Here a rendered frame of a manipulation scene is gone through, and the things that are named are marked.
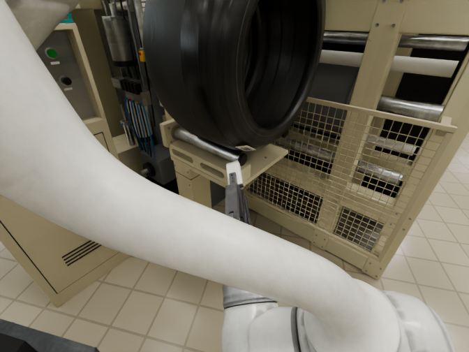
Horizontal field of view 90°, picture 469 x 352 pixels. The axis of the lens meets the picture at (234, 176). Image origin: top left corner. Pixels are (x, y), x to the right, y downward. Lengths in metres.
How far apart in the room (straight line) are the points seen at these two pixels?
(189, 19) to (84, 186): 0.47
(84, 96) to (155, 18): 0.68
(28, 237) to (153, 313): 0.69
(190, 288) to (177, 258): 1.33
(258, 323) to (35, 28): 0.45
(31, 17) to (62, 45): 0.90
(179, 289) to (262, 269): 1.33
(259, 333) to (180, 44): 0.57
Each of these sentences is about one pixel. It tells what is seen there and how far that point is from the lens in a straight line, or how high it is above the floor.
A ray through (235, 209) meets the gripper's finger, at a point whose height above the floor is 1.00.
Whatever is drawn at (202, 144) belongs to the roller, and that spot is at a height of 0.91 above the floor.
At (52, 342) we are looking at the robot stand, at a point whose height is 0.65.
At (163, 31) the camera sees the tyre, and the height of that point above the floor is 1.26.
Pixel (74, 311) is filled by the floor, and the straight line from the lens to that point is 1.67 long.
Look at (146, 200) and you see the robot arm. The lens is 0.19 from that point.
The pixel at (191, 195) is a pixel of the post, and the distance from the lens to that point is 1.26.
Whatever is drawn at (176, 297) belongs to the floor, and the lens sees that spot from 1.51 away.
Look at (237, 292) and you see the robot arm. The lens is 0.41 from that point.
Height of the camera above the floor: 1.30
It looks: 34 degrees down
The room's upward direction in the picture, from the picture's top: straight up
